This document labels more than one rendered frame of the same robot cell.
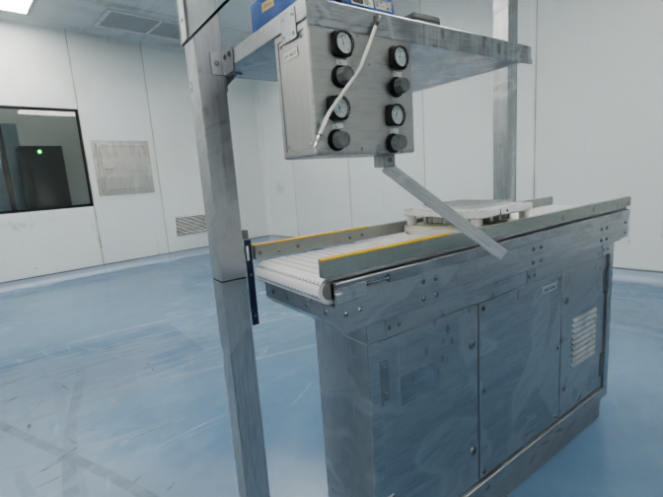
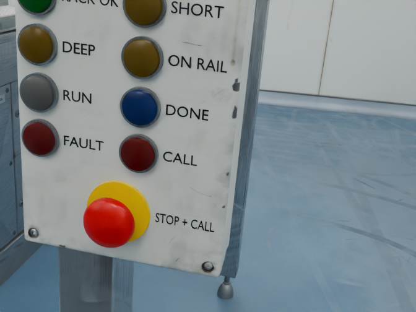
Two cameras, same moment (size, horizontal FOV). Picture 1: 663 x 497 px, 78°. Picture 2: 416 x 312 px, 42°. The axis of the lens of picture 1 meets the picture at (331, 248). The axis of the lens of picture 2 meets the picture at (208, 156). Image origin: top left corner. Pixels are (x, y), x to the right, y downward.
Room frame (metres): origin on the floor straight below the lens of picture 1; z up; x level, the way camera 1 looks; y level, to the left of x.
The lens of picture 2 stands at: (-0.29, -0.05, 1.09)
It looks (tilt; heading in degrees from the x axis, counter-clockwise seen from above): 21 degrees down; 316
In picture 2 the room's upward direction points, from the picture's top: 5 degrees clockwise
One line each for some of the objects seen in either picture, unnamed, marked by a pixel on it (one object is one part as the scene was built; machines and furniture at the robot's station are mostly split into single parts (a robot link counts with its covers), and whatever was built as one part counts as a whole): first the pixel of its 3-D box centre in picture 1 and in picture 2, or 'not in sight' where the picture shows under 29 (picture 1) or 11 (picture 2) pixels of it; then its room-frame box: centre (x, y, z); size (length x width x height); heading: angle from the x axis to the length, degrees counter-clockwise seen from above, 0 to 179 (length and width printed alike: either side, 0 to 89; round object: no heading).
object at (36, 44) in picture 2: not in sight; (36, 44); (0.08, -0.24, 1.01); 0.03 x 0.01 x 0.03; 35
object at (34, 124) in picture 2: not in sight; (39, 138); (0.08, -0.24, 0.94); 0.03 x 0.01 x 0.03; 35
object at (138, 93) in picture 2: not in sight; (139, 108); (0.02, -0.28, 0.98); 0.03 x 0.01 x 0.03; 35
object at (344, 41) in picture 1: (342, 43); not in sight; (0.68, -0.04, 1.21); 0.04 x 0.01 x 0.04; 125
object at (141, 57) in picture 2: not in sight; (141, 58); (0.02, -0.28, 1.01); 0.03 x 0.01 x 0.03; 35
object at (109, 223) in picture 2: not in sight; (115, 215); (0.03, -0.27, 0.89); 0.04 x 0.04 x 0.04; 35
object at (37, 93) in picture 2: not in sight; (37, 93); (0.08, -0.24, 0.98); 0.03 x 0.01 x 0.03; 35
